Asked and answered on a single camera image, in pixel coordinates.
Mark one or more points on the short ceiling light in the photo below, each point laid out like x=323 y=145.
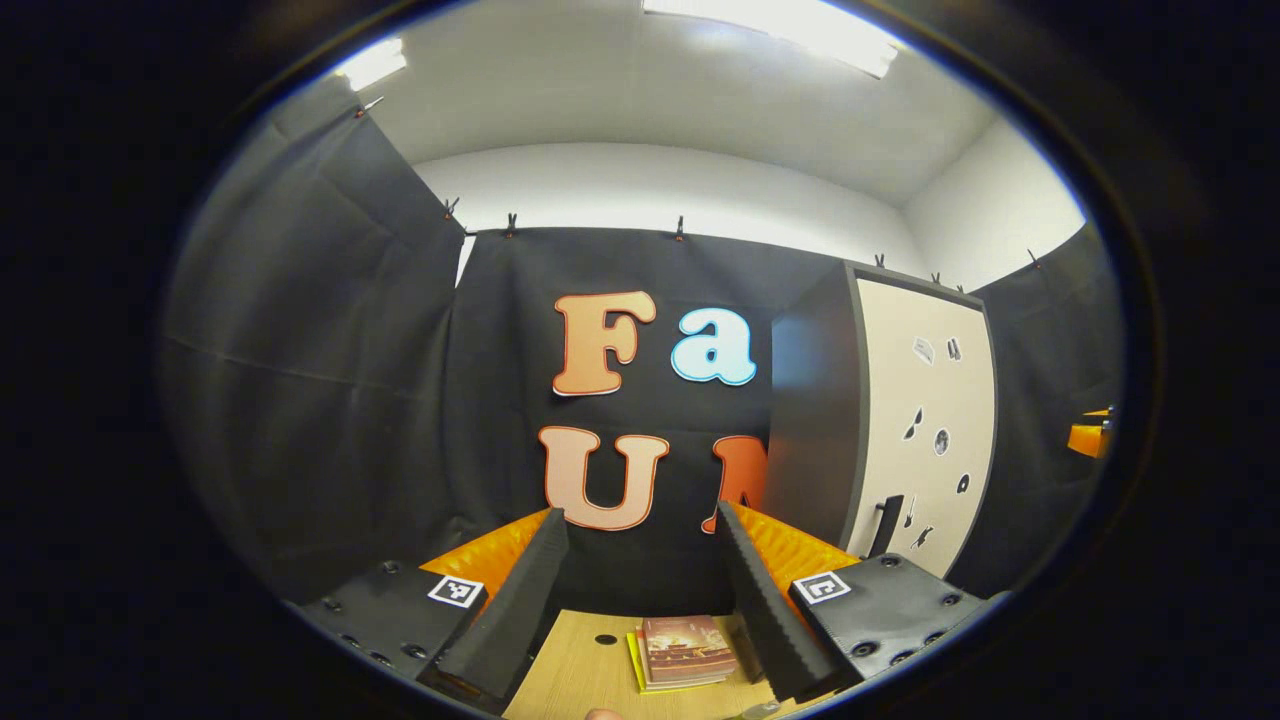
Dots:
x=372 y=64

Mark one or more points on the yellow book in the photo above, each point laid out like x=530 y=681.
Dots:
x=633 y=660

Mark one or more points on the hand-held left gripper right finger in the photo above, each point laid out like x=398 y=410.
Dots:
x=765 y=610

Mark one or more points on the long ceiling light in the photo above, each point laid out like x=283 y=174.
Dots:
x=780 y=25

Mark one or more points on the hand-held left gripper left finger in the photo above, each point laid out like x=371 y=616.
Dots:
x=515 y=605

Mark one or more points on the grey cabinet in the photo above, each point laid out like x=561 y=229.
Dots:
x=805 y=420

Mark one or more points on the black backdrop cloth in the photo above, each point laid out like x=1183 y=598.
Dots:
x=350 y=350

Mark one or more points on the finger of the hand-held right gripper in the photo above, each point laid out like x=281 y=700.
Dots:
x=1085 y=440

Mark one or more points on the row of black cloth clips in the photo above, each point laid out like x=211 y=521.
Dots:
x=511 y=226

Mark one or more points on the brown cover book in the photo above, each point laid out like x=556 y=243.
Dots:
x=685 y=648

